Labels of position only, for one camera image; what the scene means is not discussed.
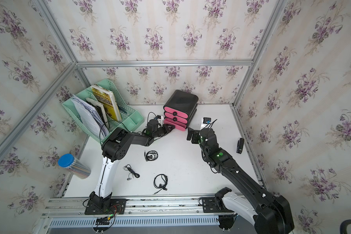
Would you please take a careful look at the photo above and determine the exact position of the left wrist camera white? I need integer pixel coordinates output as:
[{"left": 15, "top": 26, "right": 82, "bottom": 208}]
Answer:
[{"left": 155, "top": 115, "right": 164, "bottom": 125}]

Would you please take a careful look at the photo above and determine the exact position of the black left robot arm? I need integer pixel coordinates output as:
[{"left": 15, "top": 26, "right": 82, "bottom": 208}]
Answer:
[{"left": 89, "top": 120, "right": 175, "bottom": 213}]

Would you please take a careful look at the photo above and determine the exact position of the black earphones coil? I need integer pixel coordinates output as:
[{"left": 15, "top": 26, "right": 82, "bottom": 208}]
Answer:
[
  {"left": 153, "top": 174, "right": 168, "bottom": 195},
  {"left": 144, "top": 150, "right": 159, "bottom": 161}
]

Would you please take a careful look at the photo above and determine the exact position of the pink drawer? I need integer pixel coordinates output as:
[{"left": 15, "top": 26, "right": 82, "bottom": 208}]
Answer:
[
  {"left": 164, "top": 118, "right": 187, "bottom": 131},
  {"left": 164, "top": 106, "right": 189, "bottom": 119},
  {"left": 164, "top": 112, "right": 189, "bottom": 124}
]

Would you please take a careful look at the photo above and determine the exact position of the black earphones top coil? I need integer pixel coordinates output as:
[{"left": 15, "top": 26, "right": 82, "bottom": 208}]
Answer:
[{"left": 144, "top": 150, "right": 159, "bottom": 161}]

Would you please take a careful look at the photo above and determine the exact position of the black earphones bottom coil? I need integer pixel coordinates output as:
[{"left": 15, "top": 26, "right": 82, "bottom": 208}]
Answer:
[{"left": 153, "top": 174, "right": 168, "bottom": 195}]

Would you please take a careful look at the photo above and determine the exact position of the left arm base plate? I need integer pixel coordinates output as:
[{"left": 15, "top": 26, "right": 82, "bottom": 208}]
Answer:
[{"left": 84, "top": 192, "right": 127, "bottom": 215}]

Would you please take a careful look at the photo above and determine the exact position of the green plastic file organizer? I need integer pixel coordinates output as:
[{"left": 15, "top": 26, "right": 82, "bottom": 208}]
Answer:
[{"left": 62, "top": 79, "right": 144, "bottom": 141}]

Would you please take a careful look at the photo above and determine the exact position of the black drawer cabinet shell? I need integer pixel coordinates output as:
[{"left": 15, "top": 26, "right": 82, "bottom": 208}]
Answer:
[{"left": 164, "top": 90, "right": 199, "bottom": 128}]

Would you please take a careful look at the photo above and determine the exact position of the pink top drawer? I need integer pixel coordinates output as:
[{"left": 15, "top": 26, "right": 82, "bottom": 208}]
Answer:
[{"left": 164, "top": 106, "right": 189, "bottom": 119}]

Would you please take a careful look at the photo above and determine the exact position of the pink bottom drawer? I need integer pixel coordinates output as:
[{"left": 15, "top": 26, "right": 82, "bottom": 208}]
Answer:
[{"left": 164, "top": 118, "right": 187, "bottom": 131}]

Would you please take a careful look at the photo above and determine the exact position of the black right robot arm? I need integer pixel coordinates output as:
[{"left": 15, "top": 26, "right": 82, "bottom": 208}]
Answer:
[{"left": 187, "top": 128, "right": 294, "bottom": 234}]

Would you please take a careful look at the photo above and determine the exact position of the dark thin book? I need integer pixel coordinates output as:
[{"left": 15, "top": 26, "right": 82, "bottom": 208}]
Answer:
[{"left": 86, "top": 97, "right": 110, "bottom": 129}]

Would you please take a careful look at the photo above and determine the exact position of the white paper stack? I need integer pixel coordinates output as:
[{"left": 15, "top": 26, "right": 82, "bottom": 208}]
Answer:
[{"left": 71, "top": 95, "right": 109, "bottom": 139}]

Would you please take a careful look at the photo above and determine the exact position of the yellow book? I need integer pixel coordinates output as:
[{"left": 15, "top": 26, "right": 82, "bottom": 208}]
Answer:
[{"left": 90, "top": 84, "right": 122, "bottom": 122}]

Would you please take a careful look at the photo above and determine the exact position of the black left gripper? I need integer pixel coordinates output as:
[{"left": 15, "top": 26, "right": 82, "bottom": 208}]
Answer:
[{"left": 152, "top": 124, "right": 175, "bottom": 139}]

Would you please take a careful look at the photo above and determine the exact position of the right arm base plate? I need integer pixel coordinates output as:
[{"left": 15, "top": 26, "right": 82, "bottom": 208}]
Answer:
[{"left": 198, "top": 187, "right": 233, "bottom": 213}]

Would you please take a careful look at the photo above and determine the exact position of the small black clip device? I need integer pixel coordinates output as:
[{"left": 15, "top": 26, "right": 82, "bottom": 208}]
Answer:
[{"left": 236, "top": 138, "right": 245, "bottom": 154}]

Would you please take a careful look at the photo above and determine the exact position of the aluminium mounting rail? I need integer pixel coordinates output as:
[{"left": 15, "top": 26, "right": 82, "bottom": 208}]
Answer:
[{"left": 40, "top": 192, "right": 284, "bottom": 218}]

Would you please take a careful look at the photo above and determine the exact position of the blue lidded shiny can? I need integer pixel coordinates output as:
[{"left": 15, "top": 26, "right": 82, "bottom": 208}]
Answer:
[{"left": 58, "top": 154, "right": 91, "bottom": 179}]

